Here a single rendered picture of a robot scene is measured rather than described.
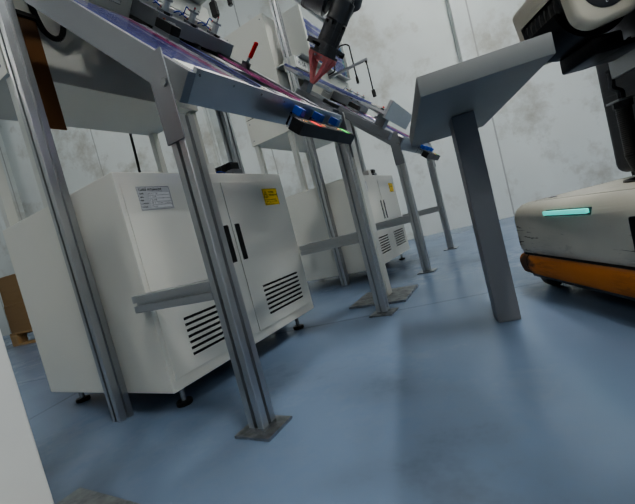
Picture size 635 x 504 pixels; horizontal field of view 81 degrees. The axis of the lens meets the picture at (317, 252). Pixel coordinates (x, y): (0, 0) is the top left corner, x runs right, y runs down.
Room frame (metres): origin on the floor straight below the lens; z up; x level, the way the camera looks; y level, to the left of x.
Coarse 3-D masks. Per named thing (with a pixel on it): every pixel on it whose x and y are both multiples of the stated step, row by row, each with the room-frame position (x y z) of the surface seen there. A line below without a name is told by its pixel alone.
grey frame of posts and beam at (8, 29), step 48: (0, 0) 0.97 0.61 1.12; (48, 144) 0.98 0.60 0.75; (192, 144) 0.73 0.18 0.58; (48, 192) 0.98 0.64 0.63; (192, 192) 0.72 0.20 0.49; (96, 288) 0.99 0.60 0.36; (384, 288) 1.37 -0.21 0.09; (96, 336) 0.96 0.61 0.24; (240, 336) 0.71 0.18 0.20; (240, 384) 0.72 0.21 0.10
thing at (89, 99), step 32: (0, 64) 1.07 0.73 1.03; (64, 64) 1.21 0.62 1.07; (96, 64) 1.30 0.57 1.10; (0, 96) 1.17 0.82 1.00; (64, 96) 1.26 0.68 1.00; (96, 96) 1.31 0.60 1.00; (128, 96) 1.38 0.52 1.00; (96, 128) 1.57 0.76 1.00; (128, 128) 1.65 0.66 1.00; (160, 128) 1.75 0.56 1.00; (0, 160) 1.24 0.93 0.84; (32, 160) 1.08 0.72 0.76; (160, 160) 1.78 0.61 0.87; (0, 192) 1.22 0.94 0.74
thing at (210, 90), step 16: (208, 80) 0.78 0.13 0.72; (224, 80) 0.81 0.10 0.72; (192, 96) 0.77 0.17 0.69; (208, 96) 0.80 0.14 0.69; (224, 96) 0.84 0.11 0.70; (240, 96) 0.88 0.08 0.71; (256, 96) 0.92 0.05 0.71; (272, 96) 0.97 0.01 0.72; (240, 112) 0.91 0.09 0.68; (256, 112) 0.95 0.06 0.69; (272, 112) 1.00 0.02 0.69; (288, 112) 1.06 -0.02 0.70; (320, 112) 1.19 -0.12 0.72
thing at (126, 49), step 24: (24, 0) 0.97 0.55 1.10; (48, 0) 0.92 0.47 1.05; (72, 0) 0.89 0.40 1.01; (72, 24) 0.89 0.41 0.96; (96, 24) 0.85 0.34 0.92; (120, 48) 0.82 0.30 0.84; (144, 48) 0.78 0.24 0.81; (144, 72) 0.79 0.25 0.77; (168, 72) 0.76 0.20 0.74; (192, 72) 0.74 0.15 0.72
